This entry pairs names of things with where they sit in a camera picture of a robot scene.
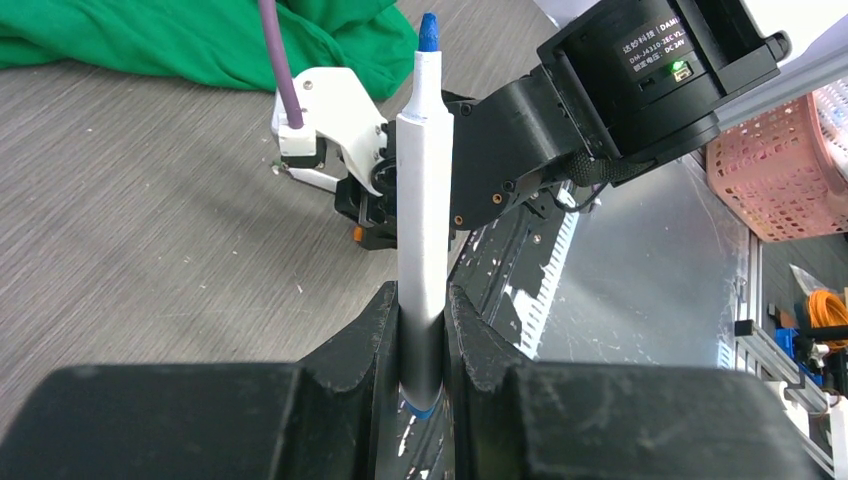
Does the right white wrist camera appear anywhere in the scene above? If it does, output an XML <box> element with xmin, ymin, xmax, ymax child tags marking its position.
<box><xmin>271</xmin><ymin>67</ymin><xmax>388</xmax><ymax>196</ymax></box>

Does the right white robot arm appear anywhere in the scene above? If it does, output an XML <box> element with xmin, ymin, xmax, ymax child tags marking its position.
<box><xmin>441</xmin><ymin>0</ymin><xmax>792</xmax><ymax>232</ymax></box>

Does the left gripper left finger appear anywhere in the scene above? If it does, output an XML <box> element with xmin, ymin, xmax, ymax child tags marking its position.
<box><xmin>1</xmin><ymin>282</ymin><xmax>398</xmax><ymax>479</ymax></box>

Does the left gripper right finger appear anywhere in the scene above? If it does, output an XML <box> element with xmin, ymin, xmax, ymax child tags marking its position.
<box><xmin>445</xmin><ymin>286</ymin><xmax>819</xmax><ymax>479</ymax></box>

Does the white marker green tip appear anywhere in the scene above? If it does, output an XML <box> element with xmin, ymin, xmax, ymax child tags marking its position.
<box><xmin>271</xmin><ymin>164</ymin><xmax>339</xmax><ymax>194</ymax></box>

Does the white marker blue tip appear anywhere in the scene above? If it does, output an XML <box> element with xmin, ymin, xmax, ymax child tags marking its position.
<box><xmin>396</xmin><ymin>12</ymin><xmax>454</xmax><ymax>419</ymax></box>

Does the orange cable coil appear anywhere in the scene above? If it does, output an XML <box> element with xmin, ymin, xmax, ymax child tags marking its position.
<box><xmin>806</xmin><ymin>288</ymin><xmax>848</xmax><ymax>352</ymax></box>

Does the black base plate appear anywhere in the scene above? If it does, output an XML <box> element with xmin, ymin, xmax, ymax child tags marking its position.
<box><xmin>385</xmin><ymin>184</ymin><xmax>579</xmax><ymax>479</ymax></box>

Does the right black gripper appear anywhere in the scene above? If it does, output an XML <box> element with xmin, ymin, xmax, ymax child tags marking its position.
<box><xmin>334</xmin><ymin>158</ymin><xmax>397</xmax><ymax>251</ymax></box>

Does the pink plastic basket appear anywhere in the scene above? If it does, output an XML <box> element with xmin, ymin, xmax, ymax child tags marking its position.
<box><xmin>706</xmin><ymin>79</ymin><xmax>847</xmax><ymax>242</ymax></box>

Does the green cloth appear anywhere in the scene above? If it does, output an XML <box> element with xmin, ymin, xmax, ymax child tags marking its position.
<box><xmin>1</xmin><ymin>0</ymin><xmax>418</xmax><ymax>100</ymax></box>

